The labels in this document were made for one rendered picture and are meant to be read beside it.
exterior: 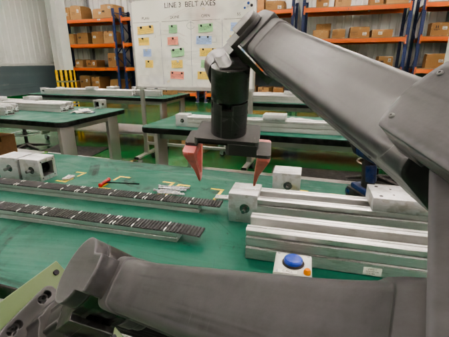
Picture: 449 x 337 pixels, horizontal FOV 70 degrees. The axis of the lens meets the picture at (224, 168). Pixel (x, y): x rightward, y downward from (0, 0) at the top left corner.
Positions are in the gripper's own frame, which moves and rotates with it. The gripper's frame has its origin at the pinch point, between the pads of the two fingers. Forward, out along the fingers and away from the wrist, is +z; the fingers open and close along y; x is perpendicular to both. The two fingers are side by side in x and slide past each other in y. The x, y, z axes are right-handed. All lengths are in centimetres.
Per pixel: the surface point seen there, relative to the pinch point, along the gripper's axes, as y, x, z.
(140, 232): 26.5, -17.1, 33.7
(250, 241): -5.1, -11.4, 26.2
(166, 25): 114, -333, 29
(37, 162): 85, -54, 39
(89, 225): 43, -19, 35
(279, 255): -11.9, -5.2, 23.5
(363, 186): -42, -49, 32
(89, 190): 55, -40, 39
